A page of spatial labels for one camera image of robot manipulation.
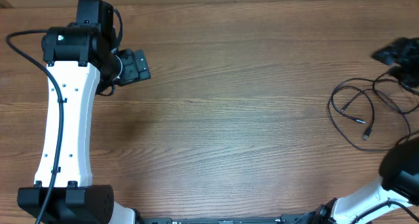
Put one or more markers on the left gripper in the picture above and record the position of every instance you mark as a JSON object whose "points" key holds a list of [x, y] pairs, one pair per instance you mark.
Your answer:
{"points": [[133, 73]]}

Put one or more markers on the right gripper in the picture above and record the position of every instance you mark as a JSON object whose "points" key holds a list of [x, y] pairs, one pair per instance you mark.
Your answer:
{"points": [[400, 52]]}

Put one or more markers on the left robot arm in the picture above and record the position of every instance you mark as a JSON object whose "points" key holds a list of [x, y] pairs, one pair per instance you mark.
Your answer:
{"points": [[81, 60]]}

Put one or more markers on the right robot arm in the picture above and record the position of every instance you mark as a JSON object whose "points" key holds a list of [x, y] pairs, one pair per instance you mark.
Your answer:
{"points": [[396, 186]]}

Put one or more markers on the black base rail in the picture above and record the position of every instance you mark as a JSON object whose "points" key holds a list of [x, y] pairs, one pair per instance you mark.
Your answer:
{"points": [[283, 219]]}

